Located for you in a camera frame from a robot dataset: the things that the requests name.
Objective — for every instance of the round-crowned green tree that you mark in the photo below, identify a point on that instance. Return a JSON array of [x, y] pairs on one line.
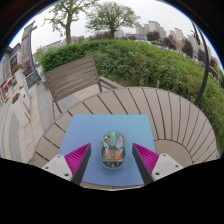
[[111, 16]]

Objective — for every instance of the distant apartment buildings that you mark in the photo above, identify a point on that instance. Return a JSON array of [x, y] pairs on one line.
[[155, 26]]

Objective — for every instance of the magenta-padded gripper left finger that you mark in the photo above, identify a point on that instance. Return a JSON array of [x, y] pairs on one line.
[[61, 166]]

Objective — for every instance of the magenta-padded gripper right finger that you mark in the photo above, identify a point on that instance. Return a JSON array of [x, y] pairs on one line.
[[163, 165]]

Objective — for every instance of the white planter box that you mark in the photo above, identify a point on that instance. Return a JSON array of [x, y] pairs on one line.
[[20, 110]]

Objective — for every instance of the green hedge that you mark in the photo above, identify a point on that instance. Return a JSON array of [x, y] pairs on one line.
[[143, 63]]

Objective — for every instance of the black curved umbrella pole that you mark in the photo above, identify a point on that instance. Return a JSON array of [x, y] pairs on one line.
[[205, 66]]

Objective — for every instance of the blue mouse pad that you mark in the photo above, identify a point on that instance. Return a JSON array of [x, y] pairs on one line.
[[86, 130]]

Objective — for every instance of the brown slatted chair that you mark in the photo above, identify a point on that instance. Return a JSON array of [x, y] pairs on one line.
[[71, 78]]

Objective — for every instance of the bare-trunked leafy tree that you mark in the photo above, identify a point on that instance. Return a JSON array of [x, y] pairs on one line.
[[68, 26]]

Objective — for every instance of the transparent computer mouse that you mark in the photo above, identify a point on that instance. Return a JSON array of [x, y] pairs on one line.
[[113, 151]]

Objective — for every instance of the tall grey sign pillar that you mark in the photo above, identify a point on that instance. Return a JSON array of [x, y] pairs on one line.
[[27, 50]]

